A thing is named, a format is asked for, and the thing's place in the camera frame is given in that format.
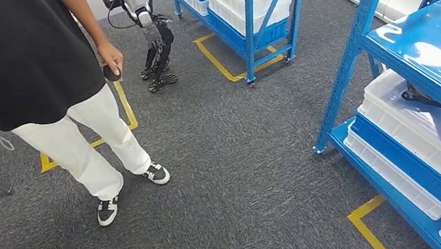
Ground blue metal shelf rack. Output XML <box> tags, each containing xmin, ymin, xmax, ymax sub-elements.
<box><xmin>171</xmin><ymin>0</ymin><xmax>330</xmax><ymax>98</ymax></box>
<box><xmin>288</xmin><ymin>0</ymin><xmax>441</xmax><ymax>249</ymax></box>

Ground person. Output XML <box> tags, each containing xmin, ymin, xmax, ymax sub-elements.
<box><xmin>0</xmin><ymin>0</ymin><xmax>177</xmax><ymax>245</ymax></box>

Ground black silver humanoid robot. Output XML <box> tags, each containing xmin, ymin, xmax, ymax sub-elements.
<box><xmin>94</xmin><ymin>0</ymin><xmax>185</xmax><ymax>101</ymax></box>

